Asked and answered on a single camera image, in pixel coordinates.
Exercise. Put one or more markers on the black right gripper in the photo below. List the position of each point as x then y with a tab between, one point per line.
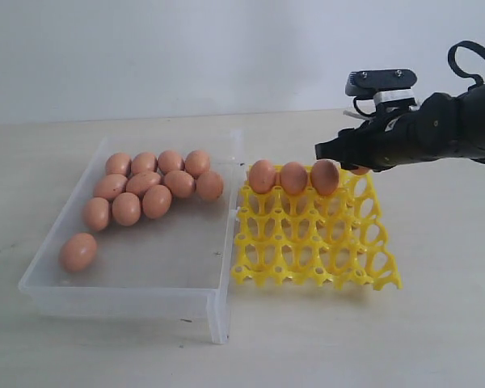
376	144

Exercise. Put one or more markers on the brown egg slot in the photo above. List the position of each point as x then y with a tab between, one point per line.
262	176
293	178
324	177

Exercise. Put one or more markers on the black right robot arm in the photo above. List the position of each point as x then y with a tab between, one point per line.
443	127

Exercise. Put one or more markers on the yellow plastic egg tray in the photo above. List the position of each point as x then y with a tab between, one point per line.
316	239

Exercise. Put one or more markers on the brown egg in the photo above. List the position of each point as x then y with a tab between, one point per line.
156	201
140	183
110	187
96	214
209	186
181	184
118	163
143	162
170	160
197	162
126	209

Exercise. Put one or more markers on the clear plastic tray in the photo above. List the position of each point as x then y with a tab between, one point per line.
177	267

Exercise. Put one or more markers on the brown egg lone front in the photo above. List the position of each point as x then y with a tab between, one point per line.
78	252

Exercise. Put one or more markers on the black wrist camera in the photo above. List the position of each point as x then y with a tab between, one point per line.
365	84

